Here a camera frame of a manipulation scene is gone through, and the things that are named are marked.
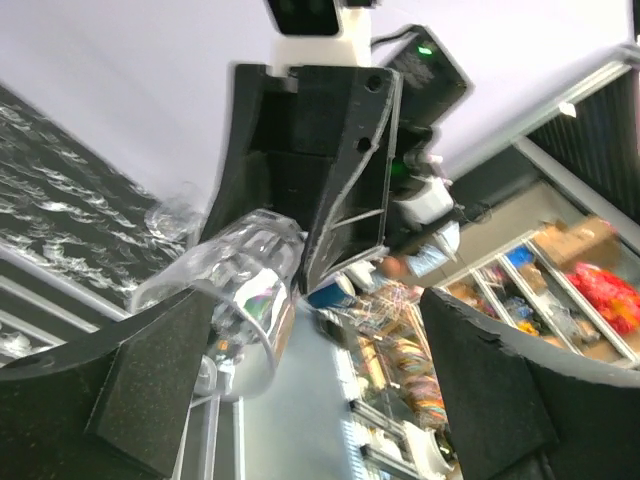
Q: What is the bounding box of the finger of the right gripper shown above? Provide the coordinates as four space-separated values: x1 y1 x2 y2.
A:
198 63 300 243
298 67 402 293

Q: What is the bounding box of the clear glass cup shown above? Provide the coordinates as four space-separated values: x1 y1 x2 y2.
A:
129 209 304 401

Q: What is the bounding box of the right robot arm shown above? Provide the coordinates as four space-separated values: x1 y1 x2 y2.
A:
201 25 468 293

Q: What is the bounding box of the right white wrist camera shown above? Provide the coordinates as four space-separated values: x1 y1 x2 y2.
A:
265 0 378 76

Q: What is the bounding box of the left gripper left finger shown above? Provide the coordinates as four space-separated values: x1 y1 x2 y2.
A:
1 289 214 480

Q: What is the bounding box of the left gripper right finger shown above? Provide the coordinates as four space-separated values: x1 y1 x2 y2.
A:
420 289 639 480

